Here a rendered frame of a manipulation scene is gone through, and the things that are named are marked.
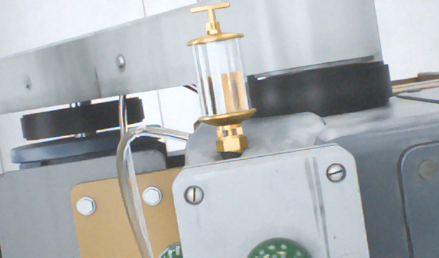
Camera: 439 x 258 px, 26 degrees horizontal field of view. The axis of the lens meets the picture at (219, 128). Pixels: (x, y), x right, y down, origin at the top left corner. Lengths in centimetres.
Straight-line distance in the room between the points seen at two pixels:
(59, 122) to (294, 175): 52
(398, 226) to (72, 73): 38
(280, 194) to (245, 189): 1
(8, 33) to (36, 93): 496
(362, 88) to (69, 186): 36
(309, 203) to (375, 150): 6
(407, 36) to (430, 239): 525
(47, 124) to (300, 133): 45
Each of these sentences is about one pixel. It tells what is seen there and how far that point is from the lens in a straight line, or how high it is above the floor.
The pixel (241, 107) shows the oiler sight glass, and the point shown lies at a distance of 45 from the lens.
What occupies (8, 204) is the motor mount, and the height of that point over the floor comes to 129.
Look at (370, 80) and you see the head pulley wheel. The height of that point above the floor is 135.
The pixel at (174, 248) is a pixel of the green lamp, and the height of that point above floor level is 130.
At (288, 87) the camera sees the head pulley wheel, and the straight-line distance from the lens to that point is 54.
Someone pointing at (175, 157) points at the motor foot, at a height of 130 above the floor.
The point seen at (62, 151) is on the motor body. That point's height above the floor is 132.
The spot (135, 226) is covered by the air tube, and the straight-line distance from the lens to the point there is 62.
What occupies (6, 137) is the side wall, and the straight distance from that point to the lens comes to 578.
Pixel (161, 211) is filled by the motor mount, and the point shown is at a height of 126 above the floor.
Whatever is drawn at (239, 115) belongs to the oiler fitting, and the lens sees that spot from 45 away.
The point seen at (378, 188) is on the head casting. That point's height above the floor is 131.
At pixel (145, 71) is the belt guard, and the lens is 66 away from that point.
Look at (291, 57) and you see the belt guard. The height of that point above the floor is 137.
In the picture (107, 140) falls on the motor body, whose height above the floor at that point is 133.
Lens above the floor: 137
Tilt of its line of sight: 3 degrees down
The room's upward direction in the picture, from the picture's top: 9 degrees counter-clockwise
